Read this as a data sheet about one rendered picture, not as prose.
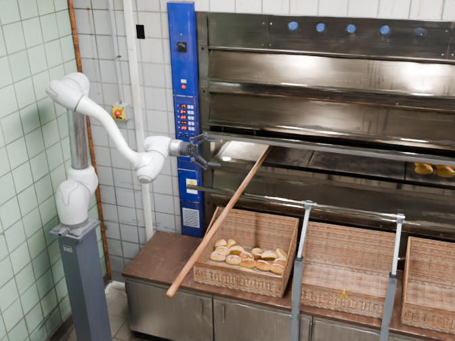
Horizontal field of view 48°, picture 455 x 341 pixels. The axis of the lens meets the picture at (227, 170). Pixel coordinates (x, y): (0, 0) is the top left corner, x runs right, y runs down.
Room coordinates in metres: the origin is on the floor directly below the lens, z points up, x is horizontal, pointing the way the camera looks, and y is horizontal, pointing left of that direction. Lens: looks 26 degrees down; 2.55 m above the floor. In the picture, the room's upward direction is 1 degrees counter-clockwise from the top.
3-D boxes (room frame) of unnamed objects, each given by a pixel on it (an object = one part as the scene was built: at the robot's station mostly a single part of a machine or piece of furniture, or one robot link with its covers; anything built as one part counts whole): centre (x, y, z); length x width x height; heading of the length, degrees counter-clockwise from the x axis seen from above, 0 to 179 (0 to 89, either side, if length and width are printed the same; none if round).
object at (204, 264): (2.65, -0.12, 0.72); 0.56 x 0.49 x 0.28; 72
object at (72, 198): (2.51, 0.88, 1.17); 0.18 x 0.16 x 0.22; 177
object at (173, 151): (2.47, 0.26, 1.49); 0.09 x 0.06 x 0.09; 161
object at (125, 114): (3.16, 0.68, 1.46); 0.10 x 0.07 x 0.10; 71
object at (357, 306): (2.45, -0.69, 0.72); 0.56 x 0.49 x 0.28; 73
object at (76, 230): (2.48, 0.88, 1.03); 0.22 x 0.18 x 0.06; 157
